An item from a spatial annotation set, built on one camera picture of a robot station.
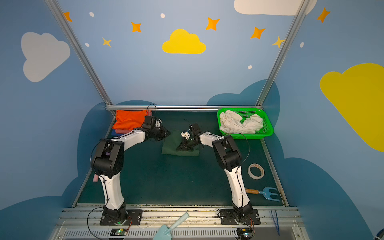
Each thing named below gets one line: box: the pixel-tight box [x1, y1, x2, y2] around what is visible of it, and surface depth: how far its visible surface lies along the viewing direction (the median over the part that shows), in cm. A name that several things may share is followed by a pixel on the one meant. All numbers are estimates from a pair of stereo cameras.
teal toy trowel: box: [153, 212, 190, 240], surface depth 72 cm
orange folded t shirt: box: [112, 109, 148, 131], surface depth 109 cm
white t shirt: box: [220, 109, 263, 134], surface depth 113 cm
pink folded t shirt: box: [115, 109, 153, 134], surface depth 106 cm
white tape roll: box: [247, 163, 265, 180], surface depth 92 cm
